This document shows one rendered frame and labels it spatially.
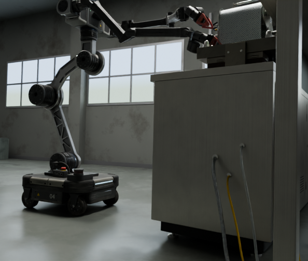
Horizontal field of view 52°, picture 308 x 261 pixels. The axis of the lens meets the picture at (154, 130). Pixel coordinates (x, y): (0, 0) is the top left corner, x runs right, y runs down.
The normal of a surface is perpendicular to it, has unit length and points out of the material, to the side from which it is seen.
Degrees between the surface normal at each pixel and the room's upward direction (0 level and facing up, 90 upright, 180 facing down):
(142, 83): 90
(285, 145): 90
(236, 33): 91
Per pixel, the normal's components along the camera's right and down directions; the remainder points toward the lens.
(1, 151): 0.90, 0.01
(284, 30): -0.55, -0.04
